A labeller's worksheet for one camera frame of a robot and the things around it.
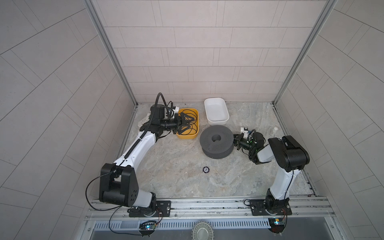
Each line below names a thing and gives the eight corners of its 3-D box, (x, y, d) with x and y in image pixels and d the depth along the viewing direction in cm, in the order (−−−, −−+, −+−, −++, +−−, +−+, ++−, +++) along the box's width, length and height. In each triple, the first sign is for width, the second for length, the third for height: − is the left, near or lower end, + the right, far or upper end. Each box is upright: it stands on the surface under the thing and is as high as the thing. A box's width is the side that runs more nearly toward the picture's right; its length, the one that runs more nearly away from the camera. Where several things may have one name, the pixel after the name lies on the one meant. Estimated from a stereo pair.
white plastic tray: (204, 126, 105) (205, 121, 100) (204, 102, 120) (204, 97, 115) (228, 126, 105) (230, 121, 100) (225, 102, 120) (226, 97, 116)
